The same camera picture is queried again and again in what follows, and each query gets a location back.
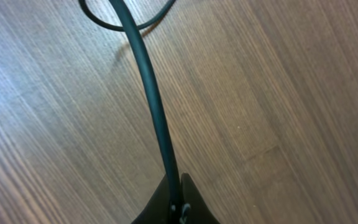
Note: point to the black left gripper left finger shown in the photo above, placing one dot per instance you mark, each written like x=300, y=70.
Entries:
x=157, y=210

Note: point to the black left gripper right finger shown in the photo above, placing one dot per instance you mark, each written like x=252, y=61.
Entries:
x=194, y=210

